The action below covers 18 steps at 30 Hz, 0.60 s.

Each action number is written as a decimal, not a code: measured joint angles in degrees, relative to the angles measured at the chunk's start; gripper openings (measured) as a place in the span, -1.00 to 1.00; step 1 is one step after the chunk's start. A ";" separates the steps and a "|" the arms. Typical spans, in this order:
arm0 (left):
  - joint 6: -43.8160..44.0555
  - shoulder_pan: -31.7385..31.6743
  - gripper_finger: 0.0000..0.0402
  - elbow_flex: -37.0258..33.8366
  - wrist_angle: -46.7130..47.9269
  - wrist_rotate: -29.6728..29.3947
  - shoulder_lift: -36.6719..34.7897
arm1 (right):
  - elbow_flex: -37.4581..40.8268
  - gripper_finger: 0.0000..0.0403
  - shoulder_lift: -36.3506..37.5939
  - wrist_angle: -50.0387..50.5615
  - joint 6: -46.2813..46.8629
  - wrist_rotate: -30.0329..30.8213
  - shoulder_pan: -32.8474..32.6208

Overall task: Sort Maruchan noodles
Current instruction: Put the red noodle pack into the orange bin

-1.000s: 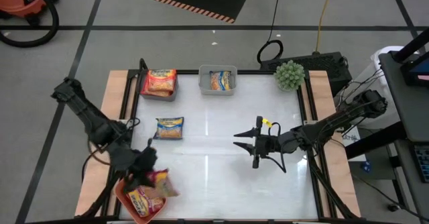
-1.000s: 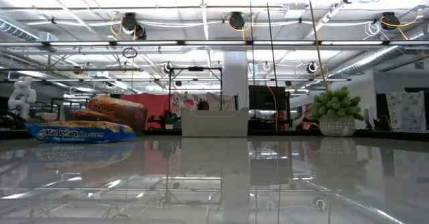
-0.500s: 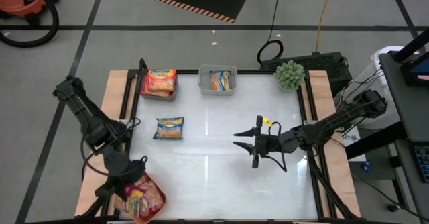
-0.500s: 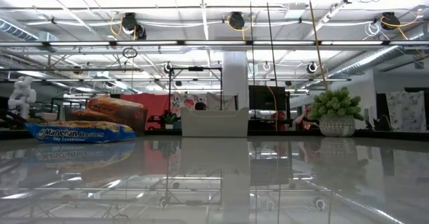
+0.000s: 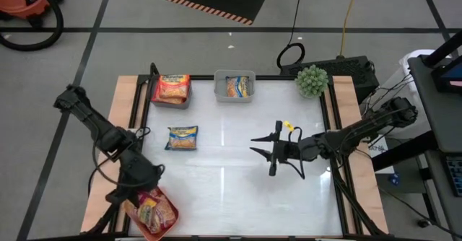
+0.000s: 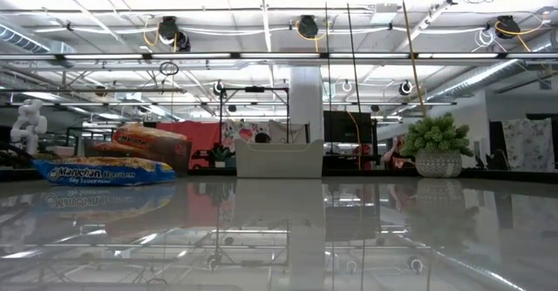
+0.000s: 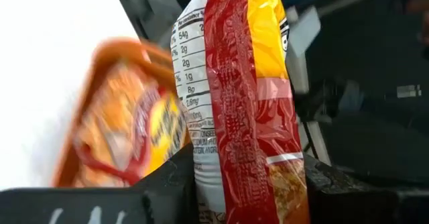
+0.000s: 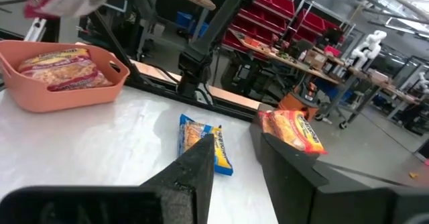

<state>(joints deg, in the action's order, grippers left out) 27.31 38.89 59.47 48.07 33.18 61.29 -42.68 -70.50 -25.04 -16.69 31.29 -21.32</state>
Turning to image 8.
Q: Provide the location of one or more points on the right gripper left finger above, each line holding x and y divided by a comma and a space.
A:
191, 183

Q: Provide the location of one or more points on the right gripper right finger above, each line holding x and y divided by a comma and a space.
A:
288, 183

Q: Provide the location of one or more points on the blue Maruchan ramen pack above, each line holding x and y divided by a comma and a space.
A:
196, 128

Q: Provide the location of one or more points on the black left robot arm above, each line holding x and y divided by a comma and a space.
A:
201, 63

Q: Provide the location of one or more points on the dark grey plastic bin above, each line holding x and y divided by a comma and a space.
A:
255, 143

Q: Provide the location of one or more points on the blue storage bins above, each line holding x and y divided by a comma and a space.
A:
184, 18

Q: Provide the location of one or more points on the orange shop vacuum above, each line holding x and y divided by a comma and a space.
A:
295, 105

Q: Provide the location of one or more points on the plywood side board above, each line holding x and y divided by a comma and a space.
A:
234, 98

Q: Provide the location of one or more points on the salmon plastic basket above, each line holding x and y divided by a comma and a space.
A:
67, 100

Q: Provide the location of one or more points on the long wooden workbench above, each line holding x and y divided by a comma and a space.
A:
291, 63

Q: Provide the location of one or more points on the yellow floor scrap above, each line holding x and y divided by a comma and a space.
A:
414, 175

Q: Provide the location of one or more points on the cardboard box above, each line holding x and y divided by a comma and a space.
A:
315, 59

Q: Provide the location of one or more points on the white robot figure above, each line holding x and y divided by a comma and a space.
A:
424, 81
368, 48

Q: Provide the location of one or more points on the red bin shelf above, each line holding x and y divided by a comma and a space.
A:
275, 2

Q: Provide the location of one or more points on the white metal bracket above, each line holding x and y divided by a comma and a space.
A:
35, 29

